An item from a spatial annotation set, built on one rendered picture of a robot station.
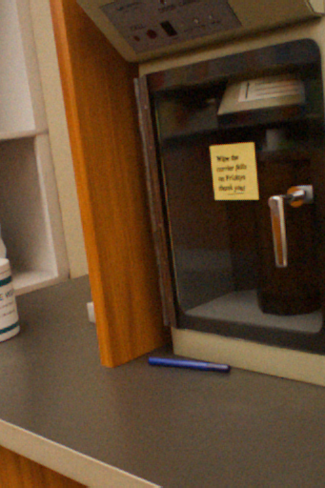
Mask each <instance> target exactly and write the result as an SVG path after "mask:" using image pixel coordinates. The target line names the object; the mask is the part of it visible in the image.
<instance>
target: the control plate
mask: <svg viewBox="0 0 325 488"><path fill-rule="evenodd" d="M99 9H100V10H101V11H102V12H104V13H105V15H106V16H107V17H108V18H109V20H110V22H111V23H112V25H113V26H114V27H115V28H116V29H117V30H118V31H119V32H120V33H121V35H122V37H123V38H124V39H125V40H126V42H127V43H128V44H129V45H130V46H131V48H132V49H133V50H134V51H135V53H136V54H138V53H141V52H145V51H153V50H156V49H160V47H165V46H169V45H172V44H177V43H180V42H184V41H188V40H193V39H196V38H200V37H203V36H208V35H212V33H216V32H220V31H226V30H230V29H234V28H239V27H243V26H242V24H241V23H240V21H239V19H238V17H237V16H235V14H234V12H233V10H232V9H231V7H230V6H229V3H228V2H227V0H166V5H161V4H159V2H158V0H118V1H114V2H111V3H109V4H106V5H104V6H100V8H99ZM210 12H213V13H214V14H215V17H214V18H210V15H209V13H210ZM196 16H199V18H200V19H201V21H200V22H199V23H195V22H194V18H195V17H196ZM167 21H169V23H170V24H171V25H172V27H173V28H174V30H175V31H177V32H178V35H176V36H172V37H169V36H168V34H167V33H166V32H165V30H164V29H163V28H161V26H160V25H159V23H164V22H167ZM181 21H185V22H186V24H187V25H186V27H181V24H180V22H181ZM148 30H153V31H155V33H156V37H155V38H154V39H151V38H150V37H149V36H148V35H146V31H148ZM135 35H136V36H138V37H139V38H140V41H136V40H134V38H133V37H134V36H135Z"/></svg>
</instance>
